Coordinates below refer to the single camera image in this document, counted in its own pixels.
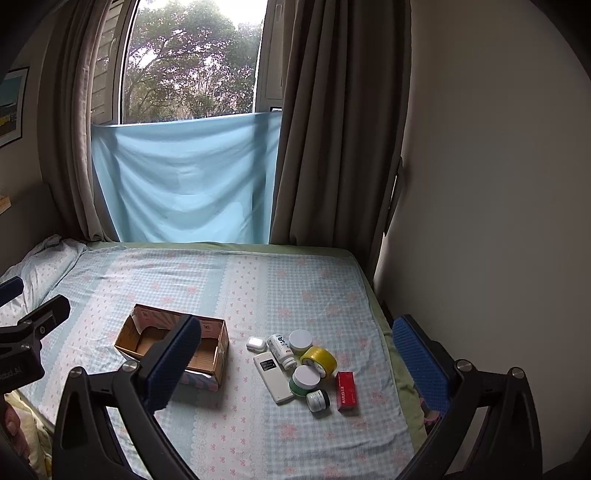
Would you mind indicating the checked floral bed sheet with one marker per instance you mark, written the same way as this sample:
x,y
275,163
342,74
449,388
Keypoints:
x,y
277,286

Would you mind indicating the small red carton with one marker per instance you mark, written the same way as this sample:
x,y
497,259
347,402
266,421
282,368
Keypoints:
x,y
347,391

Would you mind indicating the yellow tape roll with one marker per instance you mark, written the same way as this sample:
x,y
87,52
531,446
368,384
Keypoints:
x,y
323,367

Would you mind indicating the white earbuds case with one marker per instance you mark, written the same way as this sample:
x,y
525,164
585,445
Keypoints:
x,y
256,344

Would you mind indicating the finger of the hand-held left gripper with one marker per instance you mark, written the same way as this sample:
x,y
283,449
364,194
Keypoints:
x,y
10,290
46,316

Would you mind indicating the green mattress cover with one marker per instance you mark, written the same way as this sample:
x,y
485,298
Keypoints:
x,y
406,383

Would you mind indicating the checked pillow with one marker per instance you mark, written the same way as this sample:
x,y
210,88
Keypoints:
x,y
41,267

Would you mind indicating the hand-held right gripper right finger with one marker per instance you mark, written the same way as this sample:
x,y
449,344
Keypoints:
x,y
420,364

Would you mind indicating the small white jar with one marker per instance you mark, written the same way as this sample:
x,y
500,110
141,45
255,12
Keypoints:
x,y
318,399

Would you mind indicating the pale jar with white lid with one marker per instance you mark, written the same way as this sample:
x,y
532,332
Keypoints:
x,y
300,340

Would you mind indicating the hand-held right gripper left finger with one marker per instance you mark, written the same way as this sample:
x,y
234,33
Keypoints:
x,y
175,360

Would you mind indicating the light blue hanging cloth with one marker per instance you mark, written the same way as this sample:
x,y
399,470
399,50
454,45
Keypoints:
x,y
184,184

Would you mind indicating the small wooden shelf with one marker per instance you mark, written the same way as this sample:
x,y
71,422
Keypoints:
x,y
3,204

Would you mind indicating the brown curtain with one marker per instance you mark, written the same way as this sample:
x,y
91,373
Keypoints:
x,y
332,138
69,115

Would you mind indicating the person's left hand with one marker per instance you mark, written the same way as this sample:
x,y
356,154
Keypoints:
x,y
8,422

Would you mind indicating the window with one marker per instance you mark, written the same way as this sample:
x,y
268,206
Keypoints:
x,y
184,60

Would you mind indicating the white pill bottle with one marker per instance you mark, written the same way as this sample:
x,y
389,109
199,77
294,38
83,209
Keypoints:
x,y
281,350

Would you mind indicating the green jar with white lid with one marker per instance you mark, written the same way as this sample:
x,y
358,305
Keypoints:
x,y
305,378

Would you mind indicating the cardboard box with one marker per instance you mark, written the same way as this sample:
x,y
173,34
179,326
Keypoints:
x,y
203,350

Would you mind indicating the framed wall picture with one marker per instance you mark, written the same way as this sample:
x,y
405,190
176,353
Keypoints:
x,y
11,106

